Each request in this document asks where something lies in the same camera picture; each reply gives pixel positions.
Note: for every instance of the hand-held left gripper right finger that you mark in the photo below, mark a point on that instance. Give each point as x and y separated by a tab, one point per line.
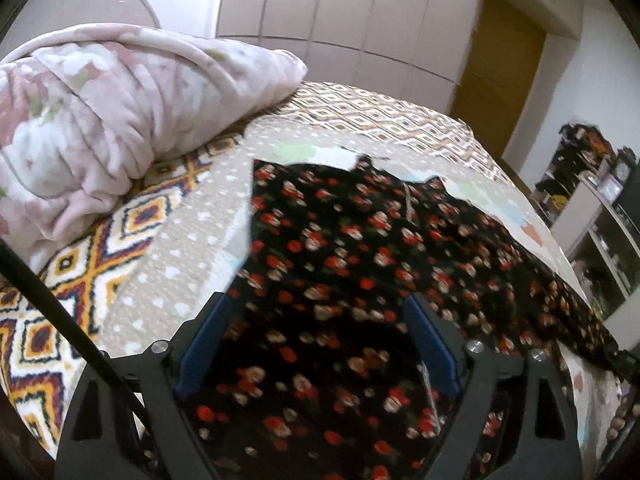
432	350

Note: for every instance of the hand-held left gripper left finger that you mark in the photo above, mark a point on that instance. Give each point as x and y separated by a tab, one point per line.
199	355

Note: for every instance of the black floral dress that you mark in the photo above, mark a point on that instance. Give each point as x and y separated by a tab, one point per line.
340	260

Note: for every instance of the dark clothes pile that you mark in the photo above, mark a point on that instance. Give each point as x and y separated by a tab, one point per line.
580	150

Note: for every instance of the beige sheet with coloured shapes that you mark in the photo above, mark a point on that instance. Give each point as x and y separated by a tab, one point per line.
200	240

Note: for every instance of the geometric patterned bedspread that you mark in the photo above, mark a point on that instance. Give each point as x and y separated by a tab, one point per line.
145	215

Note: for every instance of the white shelf unit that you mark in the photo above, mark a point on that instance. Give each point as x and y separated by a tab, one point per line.
575	220

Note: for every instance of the pink floral fleece blanket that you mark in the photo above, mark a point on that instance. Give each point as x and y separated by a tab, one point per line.
100	110

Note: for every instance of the wooden door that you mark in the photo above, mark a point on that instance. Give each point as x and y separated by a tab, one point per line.
495	70

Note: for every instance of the glossy white wardrobe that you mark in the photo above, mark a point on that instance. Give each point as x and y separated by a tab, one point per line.
350	10

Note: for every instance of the round pink headboard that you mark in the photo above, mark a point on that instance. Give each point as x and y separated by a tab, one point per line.
100	5

